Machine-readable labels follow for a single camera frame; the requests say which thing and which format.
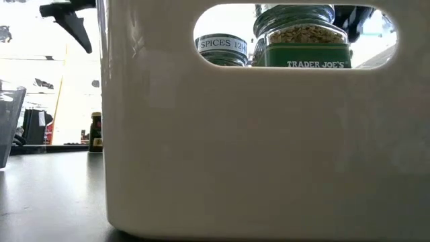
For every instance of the dark wall fixture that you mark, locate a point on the dark wall fixture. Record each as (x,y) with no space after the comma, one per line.
(43,84)
(95,83)
(5,35)

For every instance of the smoky grey plastic bin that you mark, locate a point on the smoky grey plastic bin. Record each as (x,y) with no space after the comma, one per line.
(10,127)

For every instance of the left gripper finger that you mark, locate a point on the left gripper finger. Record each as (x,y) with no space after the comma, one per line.
(72,20)

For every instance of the green-lid glass spice jar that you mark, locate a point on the green-lid glass spice jar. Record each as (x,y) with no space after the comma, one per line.
(221,45)
(307,55)

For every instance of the black aluminium table frame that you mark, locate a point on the black aluminium table frame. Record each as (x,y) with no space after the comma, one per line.
(50,148)

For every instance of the red background object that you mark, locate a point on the red background object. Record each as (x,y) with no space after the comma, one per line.
(49,134)

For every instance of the translucent white plastic bin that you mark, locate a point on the translucent white plastic bin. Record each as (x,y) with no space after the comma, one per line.
(235,151)

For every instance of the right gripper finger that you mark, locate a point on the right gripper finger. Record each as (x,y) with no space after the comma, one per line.
(351,20)

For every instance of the black background cabinet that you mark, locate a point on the black background cabinet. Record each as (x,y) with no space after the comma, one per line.
(33,127)

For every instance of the thin yellow pole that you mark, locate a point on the thin yellow pole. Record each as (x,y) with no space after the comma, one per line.
(59,94)

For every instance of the yellow-lid black spice can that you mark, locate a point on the yellow-lid black spice can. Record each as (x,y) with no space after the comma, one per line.
(96,134)

